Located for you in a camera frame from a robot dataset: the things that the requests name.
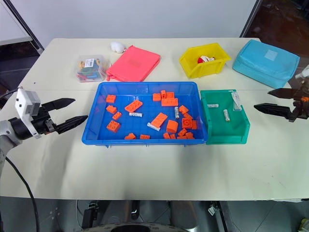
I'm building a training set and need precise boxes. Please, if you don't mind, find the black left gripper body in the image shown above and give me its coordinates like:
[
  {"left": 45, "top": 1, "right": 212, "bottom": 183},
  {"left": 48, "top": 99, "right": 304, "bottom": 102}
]
[{"left": 31, "top": 103, "right": 59, "bottom": 136}]

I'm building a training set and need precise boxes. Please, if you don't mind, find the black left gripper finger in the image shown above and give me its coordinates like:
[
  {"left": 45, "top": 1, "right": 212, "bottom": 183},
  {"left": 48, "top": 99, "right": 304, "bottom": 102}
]
[
  {"left": 56, "top": 115, "right": 89, "bottom": 135},
  {"left": 42, "top": 98, "right": 76, "bottom": 113}
]

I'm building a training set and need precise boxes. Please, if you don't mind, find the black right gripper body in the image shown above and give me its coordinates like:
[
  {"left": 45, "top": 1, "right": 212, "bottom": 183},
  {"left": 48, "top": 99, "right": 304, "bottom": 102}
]
[{"left": 288, "top": 88, "right": 309, "bottom": 123}]

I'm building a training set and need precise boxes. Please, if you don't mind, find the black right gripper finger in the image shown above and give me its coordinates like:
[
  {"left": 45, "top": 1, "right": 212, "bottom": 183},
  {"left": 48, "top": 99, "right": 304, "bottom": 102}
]
[
  {"left": 253, "top": 103, "right": 291, "bottom": 119},
  {"left": 267, "top": 88, "right": 294, "bottom": 99}
]

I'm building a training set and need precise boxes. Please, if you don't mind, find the clear box of colourful pieces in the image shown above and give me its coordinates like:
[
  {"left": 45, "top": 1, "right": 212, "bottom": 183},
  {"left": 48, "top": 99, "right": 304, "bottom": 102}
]
[{"left": 73, "top": 54, "right": 111, "bottom": 84}]

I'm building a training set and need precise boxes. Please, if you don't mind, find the black power adapter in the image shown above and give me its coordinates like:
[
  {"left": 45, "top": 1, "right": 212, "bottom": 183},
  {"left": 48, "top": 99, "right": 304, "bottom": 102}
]
[{"left": 81, "top": 200, "right": 98, "bottom": 229}]

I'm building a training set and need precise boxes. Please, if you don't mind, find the light blue fabric pouch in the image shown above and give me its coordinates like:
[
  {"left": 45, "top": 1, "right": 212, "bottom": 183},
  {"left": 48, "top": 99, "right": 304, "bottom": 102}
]
[{"left": 232, "top": 39, "right": 301, "bottom": 89}]

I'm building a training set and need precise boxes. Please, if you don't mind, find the green plastic bin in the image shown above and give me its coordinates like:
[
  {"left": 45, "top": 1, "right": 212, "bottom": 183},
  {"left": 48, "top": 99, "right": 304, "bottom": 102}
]
[{"left": 199, "top": 88, "right": 251, "bottom": 145}]

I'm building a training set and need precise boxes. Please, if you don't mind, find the orange long building block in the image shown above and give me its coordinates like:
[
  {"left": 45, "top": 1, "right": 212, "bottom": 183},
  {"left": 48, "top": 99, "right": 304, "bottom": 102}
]
[
  {"left": 124, "top": 100, "right": 144, "bottom": 113},
  {"left": 150, "top": 112, "right": 169, "bottom": 129},
  {"left": 161, "top": 97, "right": 179, "bottom": 108}
]

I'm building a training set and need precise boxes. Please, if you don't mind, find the blue plastic tray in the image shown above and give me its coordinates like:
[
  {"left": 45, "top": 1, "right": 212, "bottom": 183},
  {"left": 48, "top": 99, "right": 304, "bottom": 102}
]
[{"left": 81, "top": 81, "right": 208, "bottom": 146}]

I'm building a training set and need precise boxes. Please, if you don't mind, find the yellow plastic bin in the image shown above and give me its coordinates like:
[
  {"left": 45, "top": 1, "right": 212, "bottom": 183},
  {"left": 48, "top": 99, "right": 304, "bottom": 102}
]
[{"left": 179, "top": 43, "right": 232, "bottom": 80}]

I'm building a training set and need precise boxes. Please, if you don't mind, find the white rounded object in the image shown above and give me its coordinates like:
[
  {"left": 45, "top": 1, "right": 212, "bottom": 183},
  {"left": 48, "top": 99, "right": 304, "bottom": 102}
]
[{"left": 110, "top": 42, "right": 127, "bottom": 54}]

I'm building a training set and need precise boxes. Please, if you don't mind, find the pink fabric pouch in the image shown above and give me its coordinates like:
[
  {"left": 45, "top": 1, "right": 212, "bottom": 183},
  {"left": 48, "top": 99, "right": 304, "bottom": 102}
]
[{"left": 106, "top": 45, "right": 162, "bottom": 83}]

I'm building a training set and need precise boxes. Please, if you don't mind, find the red and white toy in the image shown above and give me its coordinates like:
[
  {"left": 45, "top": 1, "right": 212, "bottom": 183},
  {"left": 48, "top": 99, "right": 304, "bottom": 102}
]
[{"left": 197, "top": 55, "right": 216, "bottom": 64}]

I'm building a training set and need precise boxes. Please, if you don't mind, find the orange smooth sloped block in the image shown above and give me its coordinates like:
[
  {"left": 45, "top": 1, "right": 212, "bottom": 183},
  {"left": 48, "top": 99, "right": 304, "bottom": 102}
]
[{"left": 166, "top": 119, "right": 180, "bottom": 134}]

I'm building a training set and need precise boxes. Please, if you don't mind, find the grey metal table leg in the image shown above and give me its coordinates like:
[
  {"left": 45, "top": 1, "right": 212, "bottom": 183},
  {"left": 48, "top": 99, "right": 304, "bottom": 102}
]
[{"left": 217, "top": 200, "right": 236, "bottom": 232}]

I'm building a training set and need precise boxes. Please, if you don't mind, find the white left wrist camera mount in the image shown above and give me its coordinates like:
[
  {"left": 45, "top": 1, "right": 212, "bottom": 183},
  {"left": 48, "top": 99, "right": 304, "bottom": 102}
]
[{"left": 14, "top": 88, "right": 41, "bottom": 140}]

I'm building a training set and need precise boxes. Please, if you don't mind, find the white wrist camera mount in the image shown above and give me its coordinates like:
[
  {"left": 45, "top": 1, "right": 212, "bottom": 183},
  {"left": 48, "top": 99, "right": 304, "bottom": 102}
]
[
  {"left": 295, "top": 64, "right": 309, "bottom": 81},
  {"left": 14, "top": 88, "right": 41, "bottom": 140}
]

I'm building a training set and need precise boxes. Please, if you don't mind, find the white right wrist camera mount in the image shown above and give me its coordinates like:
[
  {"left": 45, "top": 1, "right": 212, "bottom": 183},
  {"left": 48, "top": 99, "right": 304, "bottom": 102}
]
[{"left": 295, "top": 64, "right": 309, "bottom": 81}]

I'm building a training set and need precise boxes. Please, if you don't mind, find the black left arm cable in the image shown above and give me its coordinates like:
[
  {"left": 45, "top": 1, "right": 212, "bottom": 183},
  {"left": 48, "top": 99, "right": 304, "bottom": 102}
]
[{"left": 0, "top": 88, "right": 41, "bottom": 232}]

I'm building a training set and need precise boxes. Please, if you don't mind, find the black frame pole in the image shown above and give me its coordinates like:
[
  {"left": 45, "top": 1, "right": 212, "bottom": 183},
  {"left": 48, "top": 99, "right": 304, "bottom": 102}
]
[{"left": 238, "top": 0, "right": 263, "bottom": 38}]

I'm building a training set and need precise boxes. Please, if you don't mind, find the black partition frame bar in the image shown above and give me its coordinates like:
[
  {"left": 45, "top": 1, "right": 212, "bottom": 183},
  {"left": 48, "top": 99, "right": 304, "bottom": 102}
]
[{"left": 4, "top": 0, "right": 44, "bottom": 52}]

